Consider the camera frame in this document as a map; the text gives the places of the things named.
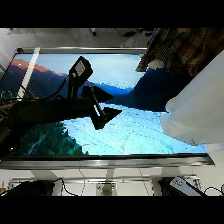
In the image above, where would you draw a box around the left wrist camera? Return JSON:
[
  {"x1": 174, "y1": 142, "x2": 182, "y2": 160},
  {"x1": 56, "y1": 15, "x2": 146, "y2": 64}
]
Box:
[{"x1": 67, "y1": 55, "x2": 95, "y2": 100}]

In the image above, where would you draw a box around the black cable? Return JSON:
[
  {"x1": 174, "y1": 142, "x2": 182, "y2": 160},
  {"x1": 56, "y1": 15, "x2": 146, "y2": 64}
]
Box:
[
  {"x1": 49, "y1": 177, "x2": 83, "y2": 197},
  {"x1": 203, "y1": 185, "x2": 224, "y2": 197}
]

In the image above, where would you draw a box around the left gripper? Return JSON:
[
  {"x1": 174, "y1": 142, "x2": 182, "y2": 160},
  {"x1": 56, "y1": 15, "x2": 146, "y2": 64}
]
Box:
[{"x1": 68, "y1": 85, "x2": 123, "y2": 131}]

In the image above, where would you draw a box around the silver frame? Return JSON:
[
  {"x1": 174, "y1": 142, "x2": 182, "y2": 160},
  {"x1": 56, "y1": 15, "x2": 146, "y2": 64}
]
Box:
[{"x1": 0, "y1": 46, "x2": 224, "y2": 197}]

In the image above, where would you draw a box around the white garment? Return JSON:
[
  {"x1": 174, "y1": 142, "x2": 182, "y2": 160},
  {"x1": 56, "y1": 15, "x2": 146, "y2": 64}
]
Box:
[{"x1": 159, "y1": 49, "x2": 224, "y2": 160}]

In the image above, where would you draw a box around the checked shirt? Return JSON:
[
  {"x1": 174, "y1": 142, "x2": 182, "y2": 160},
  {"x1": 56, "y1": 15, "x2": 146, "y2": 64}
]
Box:
[{"x1": 135, "y1": 27, "x2": 224, "y2": 80}]

